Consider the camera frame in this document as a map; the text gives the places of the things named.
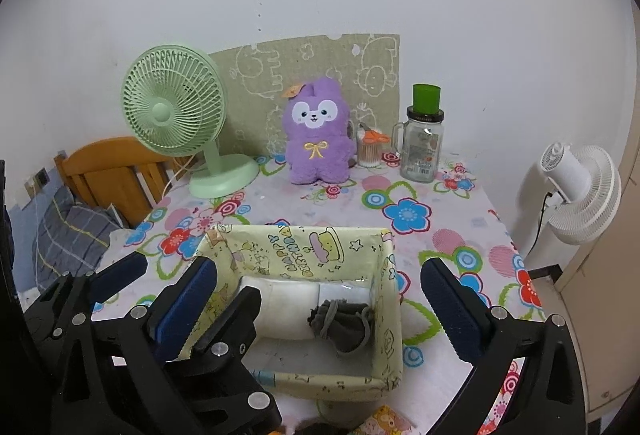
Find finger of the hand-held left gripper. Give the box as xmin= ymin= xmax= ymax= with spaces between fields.
xmin=167 ymin=287 xmax=281 ymax=421
xmin=22 ymin=254 xmax=149 ymax=351

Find dark grey rolled socks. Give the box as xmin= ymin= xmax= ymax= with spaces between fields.
xmin=306 ymin=299 xmax=377 ymax=355

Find orange scissors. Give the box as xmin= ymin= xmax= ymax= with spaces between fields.
xmin=359 ymin=122 xmax=390 ymax=146

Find black fan cable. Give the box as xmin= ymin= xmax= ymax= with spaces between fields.
xmin=526 ymin=191 xmax=552 ymax=267

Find grey plaid bedding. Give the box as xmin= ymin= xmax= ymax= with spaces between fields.
xmin=32 ymin=188 xmax=123 ymax=290

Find beige printed board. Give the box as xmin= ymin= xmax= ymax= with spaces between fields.
xmin=207 ymin=33 xmax=402 ymax=166

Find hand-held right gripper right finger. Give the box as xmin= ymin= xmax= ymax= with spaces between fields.
xmin=422 ymin=259 xmax=586 ymax=435

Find colourful printed packet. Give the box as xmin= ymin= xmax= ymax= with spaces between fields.
xmin=357 ymin=405 xmax=417 ymax=435

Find yellow printed storage box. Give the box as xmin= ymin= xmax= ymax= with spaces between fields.
xmin=192 ymin=223 xmax=404 ymax=403

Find white fan cable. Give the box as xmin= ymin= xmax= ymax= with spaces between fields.
xmin=161 ymin=154 xmax=207 ymax=207

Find green desk fan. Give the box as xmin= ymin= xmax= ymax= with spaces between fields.
xmin=120 ymin=44 xmax=261 ymax=200

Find clear cotton swab container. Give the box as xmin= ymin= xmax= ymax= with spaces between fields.
xmin=356 ymin=138 xmax=384 ymax=168

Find green plastic cup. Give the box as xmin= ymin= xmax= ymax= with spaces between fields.
xmin=412 ymin=84 xmax=442 ymax=114

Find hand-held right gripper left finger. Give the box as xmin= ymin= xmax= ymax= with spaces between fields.
xmin=47 ymin=257 xmax=217 ymax=435

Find purple plush toy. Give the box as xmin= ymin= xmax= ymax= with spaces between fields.
xmin=281 ymin=76 xmax=355 ymax=187

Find white clip fan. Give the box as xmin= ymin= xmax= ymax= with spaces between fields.
xmin=519 ymin=141 xmax=622 ymax=246

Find floral tablecloth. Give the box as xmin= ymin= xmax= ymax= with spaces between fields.
xmin=85 ymin=154 xmax=547 ymax=435

